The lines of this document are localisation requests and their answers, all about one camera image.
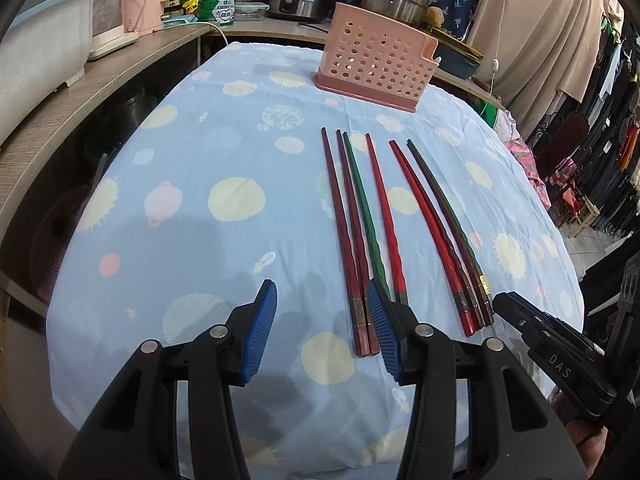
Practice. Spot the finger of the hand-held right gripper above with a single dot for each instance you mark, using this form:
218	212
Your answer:
560	355

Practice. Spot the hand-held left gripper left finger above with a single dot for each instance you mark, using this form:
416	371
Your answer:
257	330

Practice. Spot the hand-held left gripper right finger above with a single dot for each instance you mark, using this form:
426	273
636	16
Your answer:
387	332

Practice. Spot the dark red chopstick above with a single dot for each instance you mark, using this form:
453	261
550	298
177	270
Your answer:
339	220
351	210
477	316

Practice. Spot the green chopstick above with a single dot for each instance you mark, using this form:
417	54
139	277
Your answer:
449	212
365	210

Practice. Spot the pink perforated utensil holder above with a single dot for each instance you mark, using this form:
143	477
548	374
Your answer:
375	55

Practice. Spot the person's right hand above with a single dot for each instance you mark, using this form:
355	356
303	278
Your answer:
590	440

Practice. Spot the blue planet print tablecloth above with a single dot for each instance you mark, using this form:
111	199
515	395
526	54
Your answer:
240	160

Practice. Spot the pink floral cloth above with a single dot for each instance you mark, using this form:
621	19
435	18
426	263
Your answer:
525	165

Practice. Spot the rack of hanging clothes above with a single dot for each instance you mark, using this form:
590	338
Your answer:
610	125

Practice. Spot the pink plastic basket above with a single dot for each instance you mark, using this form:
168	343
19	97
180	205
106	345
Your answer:
57	250

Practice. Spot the blue tray with yellow items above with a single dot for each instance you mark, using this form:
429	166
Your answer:
457	57

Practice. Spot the beige hanging cloth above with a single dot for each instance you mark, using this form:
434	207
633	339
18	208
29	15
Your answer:
540	35

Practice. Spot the white green label can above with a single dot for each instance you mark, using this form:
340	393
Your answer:
226	14

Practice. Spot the blue wet wipes pack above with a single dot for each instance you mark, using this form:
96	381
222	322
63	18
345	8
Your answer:
180	21

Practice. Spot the clear lidded food container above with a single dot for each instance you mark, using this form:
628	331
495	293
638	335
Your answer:
250	11

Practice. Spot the brown round brush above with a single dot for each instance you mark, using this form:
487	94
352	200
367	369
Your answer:
434	16

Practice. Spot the yellow snack packet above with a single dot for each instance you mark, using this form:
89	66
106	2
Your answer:
190	6

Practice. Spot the pink electric kettle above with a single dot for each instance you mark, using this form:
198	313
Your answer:
142	12

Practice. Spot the clear glass steamer appliance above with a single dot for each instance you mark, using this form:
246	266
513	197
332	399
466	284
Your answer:
112	15

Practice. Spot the white plastic tub blue rim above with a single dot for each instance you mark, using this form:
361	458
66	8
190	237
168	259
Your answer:
40	45

